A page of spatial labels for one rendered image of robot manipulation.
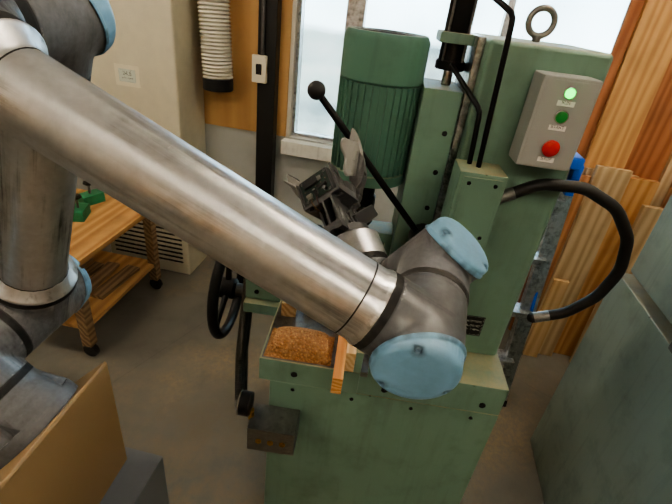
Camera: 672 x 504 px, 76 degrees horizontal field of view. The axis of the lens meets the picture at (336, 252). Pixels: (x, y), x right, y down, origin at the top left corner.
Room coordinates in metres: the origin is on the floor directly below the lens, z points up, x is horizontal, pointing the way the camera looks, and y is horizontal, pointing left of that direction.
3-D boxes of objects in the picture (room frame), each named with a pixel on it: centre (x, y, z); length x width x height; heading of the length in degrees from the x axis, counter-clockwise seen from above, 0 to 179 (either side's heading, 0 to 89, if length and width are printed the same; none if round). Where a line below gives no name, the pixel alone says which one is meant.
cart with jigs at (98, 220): (1.75, 1.27, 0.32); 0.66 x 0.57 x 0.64; 174
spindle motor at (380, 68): (0.99, -0.05, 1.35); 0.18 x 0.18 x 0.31
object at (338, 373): (0.92, -0.05, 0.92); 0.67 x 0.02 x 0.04; 178
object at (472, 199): (0.83, -0.26, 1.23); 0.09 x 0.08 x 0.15; 88
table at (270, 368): (0.95, 0.06, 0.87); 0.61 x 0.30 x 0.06; 178
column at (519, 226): (0.98, -0.34, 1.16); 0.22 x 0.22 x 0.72; 88
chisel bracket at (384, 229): (0.98, -0.07, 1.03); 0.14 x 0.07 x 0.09; 88
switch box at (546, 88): (0.83, -0.36, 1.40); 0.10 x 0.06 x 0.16; 88
